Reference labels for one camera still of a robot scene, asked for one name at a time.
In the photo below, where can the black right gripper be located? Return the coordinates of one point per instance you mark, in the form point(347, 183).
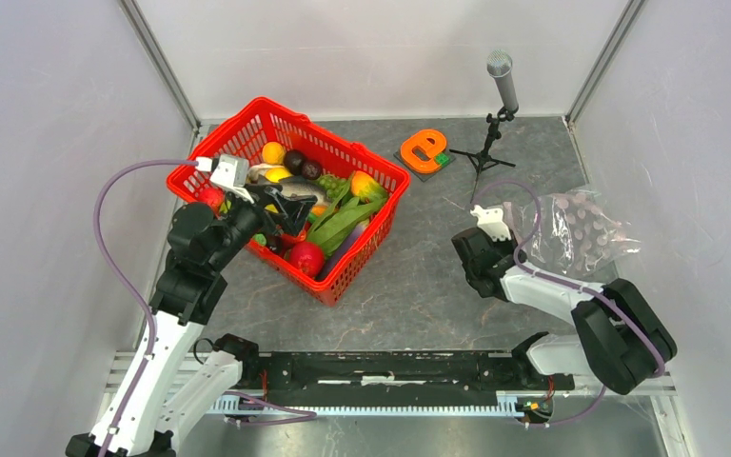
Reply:
point(510, 245)

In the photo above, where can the grey toy fish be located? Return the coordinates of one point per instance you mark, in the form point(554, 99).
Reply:
point(295, 186)

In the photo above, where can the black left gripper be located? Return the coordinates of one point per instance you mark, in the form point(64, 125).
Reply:
point(295, 208)

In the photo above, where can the grey microphone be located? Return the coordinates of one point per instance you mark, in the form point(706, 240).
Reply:
point(499, 65)

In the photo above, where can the orange letter e block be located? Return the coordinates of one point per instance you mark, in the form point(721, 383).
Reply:
point(425, 153)

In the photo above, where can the red toy apple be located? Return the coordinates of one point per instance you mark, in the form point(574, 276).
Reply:
point(307, 257)

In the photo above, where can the green toy grape bunch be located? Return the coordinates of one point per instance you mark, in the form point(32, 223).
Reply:
point(334, 186)

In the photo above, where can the orange yellow round fruit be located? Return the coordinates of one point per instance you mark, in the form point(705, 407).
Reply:
point(273, 153)

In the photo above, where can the dark red passion fruit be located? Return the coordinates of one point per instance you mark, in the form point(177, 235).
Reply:
point(311, 170)

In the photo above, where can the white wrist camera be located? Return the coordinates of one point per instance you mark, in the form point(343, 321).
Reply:
point(229, 173)
point(491, 221)

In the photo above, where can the black microphone tripod stand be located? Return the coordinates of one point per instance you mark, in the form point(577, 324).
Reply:
point(483, 160)

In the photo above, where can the purple toy eggplant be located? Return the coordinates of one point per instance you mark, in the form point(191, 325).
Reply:
point(338, 253)

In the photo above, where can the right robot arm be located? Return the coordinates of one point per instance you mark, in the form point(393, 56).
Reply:
point(618, 337)

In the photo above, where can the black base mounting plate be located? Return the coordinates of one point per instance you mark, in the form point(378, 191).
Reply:
point(460, 378)

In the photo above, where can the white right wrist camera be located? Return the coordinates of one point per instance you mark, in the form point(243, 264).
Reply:
point(491, 221)

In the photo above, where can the clear dotted zip bag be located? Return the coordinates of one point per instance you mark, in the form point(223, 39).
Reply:
point(572, 235)

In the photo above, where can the white toy garlic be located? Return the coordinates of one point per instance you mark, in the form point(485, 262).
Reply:
point(255, 172)

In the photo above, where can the green toy leafy vegetable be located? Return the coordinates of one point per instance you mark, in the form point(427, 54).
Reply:
point(331, 229)

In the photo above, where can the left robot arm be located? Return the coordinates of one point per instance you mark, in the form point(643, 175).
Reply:
point(144, 418)

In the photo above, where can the yellow green toy mango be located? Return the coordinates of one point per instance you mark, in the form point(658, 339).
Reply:
point(366, 188)

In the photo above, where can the red plastic shopping basket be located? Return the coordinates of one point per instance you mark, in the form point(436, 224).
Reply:
point(263, 120)

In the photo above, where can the dark avocado toy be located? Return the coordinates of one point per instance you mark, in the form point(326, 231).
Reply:
point(294, 161)

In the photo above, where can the yellow toy lemon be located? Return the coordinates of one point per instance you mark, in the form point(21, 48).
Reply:
point(277, 174)

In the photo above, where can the red strawberry toy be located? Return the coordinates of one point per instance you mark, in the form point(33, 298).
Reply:
point(212, 197)

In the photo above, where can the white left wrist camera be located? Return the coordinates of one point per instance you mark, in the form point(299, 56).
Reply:
point(229, 173)

